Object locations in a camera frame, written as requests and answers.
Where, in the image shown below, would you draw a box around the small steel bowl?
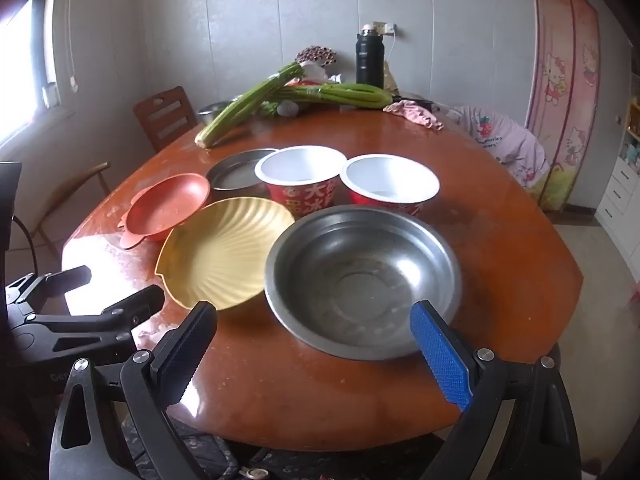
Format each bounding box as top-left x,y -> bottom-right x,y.
197,101 -> 241,127

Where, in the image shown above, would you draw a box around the wooden armchair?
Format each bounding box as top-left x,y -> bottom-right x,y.
30,161 -> 111,256

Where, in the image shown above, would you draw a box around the black thermos bottle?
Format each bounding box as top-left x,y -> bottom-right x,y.
356,23 -> 385,90

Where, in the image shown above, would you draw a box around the dried lotus pods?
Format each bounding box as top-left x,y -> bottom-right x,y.
295,46 -> 337,67

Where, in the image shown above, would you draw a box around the orange plastic plate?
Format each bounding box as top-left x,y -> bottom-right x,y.
118,173 -> 212,250

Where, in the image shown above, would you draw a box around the round steel plate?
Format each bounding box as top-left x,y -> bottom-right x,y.
206,148 -> 279,193

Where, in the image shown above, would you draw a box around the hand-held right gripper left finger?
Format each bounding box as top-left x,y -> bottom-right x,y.
49,301 -> 236,480

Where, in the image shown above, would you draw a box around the white blind cord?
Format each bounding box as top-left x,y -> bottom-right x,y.
65,0 -> 81,93

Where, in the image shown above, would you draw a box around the yellow shell-shaped plate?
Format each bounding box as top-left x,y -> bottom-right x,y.
155,197 -> 297,311

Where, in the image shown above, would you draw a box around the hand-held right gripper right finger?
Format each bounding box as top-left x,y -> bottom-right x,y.
409,300 -> 583,480

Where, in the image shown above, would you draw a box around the pink cartoon door curtain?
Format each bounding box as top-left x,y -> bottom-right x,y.
530,0 -> 601,211

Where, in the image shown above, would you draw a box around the white drawer cabinet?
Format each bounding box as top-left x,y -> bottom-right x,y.
595,157 -> 640,266

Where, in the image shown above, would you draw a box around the red paper bowl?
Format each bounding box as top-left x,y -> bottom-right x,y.
340,155 -> 441,217
254,146 -> 345,220

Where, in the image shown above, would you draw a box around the pink crumpled cloth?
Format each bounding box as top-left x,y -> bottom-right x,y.
383,100 -> 445,132

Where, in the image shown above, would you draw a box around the wooden slotted chair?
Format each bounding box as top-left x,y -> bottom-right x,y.
133,86 -> 200,153

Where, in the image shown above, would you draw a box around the wrapped green celery bunch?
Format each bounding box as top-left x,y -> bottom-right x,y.
262,82 -> 395,118

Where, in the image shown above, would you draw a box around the red and white plastic bag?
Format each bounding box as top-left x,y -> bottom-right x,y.
297,62 -> 341,86

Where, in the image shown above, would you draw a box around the black cable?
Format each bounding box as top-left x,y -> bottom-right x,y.
12,214 -> 38,276

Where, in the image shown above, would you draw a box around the window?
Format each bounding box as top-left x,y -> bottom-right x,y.
0,0 -> 61,146

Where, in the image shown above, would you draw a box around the pink strawberry print jacket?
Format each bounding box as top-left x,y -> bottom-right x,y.
452,105 -> 551,193

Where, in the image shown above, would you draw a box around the large steel bowl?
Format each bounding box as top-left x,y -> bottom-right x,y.
264,205 -> 463,361

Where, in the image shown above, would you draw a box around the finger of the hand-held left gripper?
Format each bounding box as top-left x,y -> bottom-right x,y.
5,266 -> 92,314
29,285 -> 166,342

